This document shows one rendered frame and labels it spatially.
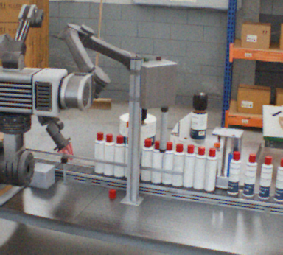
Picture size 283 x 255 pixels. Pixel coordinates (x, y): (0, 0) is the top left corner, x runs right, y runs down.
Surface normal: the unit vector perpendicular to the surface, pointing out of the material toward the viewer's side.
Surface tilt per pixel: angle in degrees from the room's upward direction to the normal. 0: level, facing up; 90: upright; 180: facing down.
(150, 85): 90
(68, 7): 90
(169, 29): 90
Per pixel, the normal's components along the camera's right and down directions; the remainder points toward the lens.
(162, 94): 0.59, 0.28
